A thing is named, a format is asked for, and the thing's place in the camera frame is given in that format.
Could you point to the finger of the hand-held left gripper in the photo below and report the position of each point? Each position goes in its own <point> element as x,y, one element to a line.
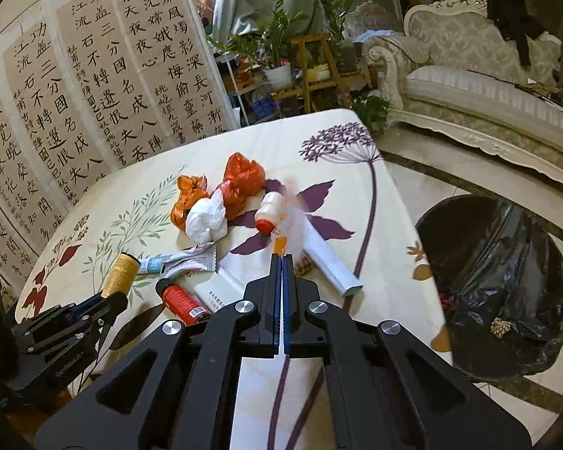
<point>115,301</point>
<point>85,302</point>

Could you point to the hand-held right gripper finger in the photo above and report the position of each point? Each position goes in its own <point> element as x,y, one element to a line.
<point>276,295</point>
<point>286,300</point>

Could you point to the orange and white wrapper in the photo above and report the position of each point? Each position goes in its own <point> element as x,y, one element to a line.
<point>281,245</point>

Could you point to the white bottle with red cap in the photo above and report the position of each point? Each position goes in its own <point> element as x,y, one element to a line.
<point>270,206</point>

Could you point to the orange plastic bag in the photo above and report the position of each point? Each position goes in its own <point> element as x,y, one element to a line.
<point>187,197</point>

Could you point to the bin with black bag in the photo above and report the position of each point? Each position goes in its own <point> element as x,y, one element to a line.
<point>497,267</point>

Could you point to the yellow cylindrical can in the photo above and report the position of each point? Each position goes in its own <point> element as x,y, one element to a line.
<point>119,269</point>

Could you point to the white book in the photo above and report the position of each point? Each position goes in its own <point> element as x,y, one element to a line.
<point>220,290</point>

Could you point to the long white box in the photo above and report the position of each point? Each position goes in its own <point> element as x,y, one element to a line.
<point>333,262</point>

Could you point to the red bottle with black cap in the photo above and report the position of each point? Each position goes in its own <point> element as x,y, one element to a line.
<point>180,300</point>

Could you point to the squeezed toothpaste tube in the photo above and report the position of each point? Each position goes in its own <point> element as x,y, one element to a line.
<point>187,262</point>

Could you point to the white crumpled plastic bag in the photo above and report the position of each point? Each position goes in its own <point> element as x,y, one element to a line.
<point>206,218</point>

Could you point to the floral tablecloth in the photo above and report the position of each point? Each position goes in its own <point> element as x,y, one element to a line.
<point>145,197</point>

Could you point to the red plastic bag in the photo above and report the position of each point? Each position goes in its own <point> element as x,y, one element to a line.
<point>241,178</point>

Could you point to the white metal rack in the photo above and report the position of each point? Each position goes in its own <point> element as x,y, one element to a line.
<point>237,98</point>

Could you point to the low green plant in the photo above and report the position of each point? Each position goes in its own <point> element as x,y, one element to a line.
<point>370,112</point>

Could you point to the small patterned packet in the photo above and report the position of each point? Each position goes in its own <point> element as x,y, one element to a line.
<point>499,328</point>

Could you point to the plant in white pot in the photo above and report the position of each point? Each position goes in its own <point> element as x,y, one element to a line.
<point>277,76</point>

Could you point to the calligraphy folding screen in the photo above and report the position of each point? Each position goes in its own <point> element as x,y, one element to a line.
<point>98,79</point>

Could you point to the small yellow pot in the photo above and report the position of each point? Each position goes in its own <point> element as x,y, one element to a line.
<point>318,73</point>

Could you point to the wooden plant stand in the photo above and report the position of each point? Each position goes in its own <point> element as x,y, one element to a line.
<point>316,51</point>

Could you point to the ornate cream sofa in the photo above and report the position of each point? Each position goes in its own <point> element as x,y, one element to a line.
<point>474,93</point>

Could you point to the tall green plant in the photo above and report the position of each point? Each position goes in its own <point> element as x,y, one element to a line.
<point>333,9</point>

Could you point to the black cloth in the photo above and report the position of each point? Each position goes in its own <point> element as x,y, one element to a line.
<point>513,18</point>

